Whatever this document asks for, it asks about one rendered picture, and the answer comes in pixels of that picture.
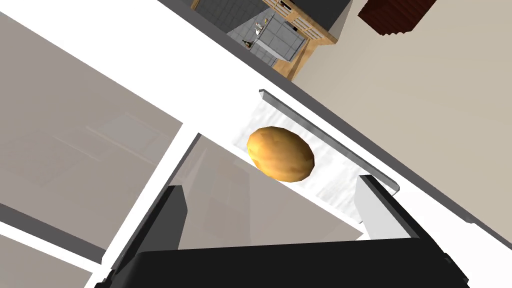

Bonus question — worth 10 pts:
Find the dark red ribbed shape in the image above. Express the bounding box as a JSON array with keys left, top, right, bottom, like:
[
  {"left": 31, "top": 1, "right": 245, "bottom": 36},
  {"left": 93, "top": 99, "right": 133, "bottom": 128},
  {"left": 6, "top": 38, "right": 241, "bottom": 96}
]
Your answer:
[{"left": 357, "top": 0, "right": 438, "bottom": 37}]

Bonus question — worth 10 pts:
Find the wooden kitchen cabinet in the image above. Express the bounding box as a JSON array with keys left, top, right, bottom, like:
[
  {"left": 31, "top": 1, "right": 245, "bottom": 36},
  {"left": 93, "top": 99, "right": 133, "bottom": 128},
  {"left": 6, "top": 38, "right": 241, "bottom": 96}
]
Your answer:
[{"left": 188, "top": 0, "right": 354, "bottom": 82}]

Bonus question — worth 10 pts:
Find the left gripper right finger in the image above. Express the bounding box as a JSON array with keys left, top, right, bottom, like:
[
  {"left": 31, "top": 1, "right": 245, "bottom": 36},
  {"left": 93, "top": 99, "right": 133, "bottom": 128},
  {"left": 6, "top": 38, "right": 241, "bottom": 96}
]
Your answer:
[{"left": 354, "top": 174, "right": 421, "bottom": 241}]

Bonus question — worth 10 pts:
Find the brown potato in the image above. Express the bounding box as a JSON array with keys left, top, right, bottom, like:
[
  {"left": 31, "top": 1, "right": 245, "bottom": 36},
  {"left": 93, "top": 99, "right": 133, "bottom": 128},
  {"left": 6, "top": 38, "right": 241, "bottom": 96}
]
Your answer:
[{"left": 246, "top": 125, "right": 316, "bottom": 184}]

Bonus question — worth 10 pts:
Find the white fridge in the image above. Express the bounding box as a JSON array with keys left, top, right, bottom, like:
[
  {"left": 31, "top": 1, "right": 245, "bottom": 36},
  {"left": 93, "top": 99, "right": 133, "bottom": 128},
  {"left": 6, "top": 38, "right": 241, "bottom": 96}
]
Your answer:
[{"left": 0, "top": 0, "right": 512, "bottom": 288}]

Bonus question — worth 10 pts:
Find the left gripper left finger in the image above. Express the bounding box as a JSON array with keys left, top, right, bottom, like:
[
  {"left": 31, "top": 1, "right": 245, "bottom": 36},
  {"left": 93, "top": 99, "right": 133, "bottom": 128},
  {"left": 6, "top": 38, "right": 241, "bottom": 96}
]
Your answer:
[{"left": 121, "top": 184, "right": 189, "bottom": 257}]

